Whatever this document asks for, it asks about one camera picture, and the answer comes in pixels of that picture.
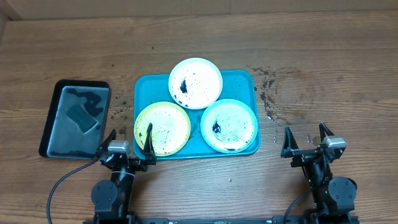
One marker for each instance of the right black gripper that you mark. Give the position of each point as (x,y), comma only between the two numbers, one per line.
(290,149)

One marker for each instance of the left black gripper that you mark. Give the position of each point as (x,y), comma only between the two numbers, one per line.
(148,158)

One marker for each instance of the green scrubbing sponge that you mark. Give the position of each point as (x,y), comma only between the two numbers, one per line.
(82,118)

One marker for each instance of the yellow plate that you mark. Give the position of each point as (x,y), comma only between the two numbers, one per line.
(170,127)

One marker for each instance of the white plate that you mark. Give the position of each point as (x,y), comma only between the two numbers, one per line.
(195,83)

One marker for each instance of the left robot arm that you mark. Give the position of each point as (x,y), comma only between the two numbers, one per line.
(112,197)

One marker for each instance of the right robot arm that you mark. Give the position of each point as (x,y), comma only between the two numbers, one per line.
(333,196)

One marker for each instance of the black water tray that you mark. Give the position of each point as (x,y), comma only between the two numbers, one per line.
(62,138)

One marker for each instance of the light blue dirty plate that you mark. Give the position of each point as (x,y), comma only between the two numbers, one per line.
(229,126)

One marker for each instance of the teal plastic tray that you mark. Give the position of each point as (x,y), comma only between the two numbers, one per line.
(149,89)

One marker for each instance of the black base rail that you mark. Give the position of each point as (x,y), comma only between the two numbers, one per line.
(279,219)

